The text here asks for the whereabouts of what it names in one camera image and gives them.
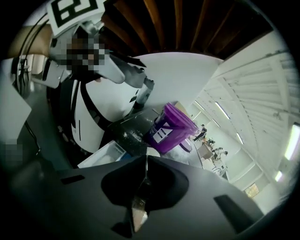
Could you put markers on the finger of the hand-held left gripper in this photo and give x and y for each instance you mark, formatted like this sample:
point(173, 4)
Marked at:
point(134, 76)

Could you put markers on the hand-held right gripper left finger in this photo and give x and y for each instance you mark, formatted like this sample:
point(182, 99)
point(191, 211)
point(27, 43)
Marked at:
point(70, 206)

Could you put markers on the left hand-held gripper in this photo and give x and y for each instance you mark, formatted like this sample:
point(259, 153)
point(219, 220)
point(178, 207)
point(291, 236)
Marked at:
point(70, 14)

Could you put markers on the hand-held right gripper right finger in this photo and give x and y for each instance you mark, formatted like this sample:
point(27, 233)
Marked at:
point(199, 187)

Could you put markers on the purple bucket lid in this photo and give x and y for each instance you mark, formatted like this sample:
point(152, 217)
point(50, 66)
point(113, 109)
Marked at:
point(186, 147)

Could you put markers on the white detergent drawer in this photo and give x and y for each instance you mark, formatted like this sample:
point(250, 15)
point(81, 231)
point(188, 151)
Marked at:
point(93, 159)

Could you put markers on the purple powder tub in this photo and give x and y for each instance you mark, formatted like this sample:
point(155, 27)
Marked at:
point(168, 143)

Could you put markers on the white powder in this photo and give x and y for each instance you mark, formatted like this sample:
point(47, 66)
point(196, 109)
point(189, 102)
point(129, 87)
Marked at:
point(107, 158)

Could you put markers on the person's left forearm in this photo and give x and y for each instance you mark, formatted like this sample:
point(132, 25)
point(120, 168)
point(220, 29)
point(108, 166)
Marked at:
point(35, 42)

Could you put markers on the person's left hand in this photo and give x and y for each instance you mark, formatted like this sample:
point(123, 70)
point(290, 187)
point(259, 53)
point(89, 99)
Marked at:
point(99, 79)

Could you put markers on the wooden cabinet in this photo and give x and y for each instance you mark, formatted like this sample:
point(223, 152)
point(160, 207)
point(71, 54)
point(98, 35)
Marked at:
point(205, 153)

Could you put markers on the black white rounded machine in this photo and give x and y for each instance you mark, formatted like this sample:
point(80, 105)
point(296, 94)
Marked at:
point(105, 98)

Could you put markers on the window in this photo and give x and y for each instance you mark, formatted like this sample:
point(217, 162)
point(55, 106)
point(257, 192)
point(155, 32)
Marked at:
point(251, 190)

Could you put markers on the long ceiling light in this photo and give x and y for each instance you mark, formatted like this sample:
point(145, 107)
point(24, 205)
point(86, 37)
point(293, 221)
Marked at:
point(222, 110)
point(278, 176)
point(291, 143)
point(239, 138)

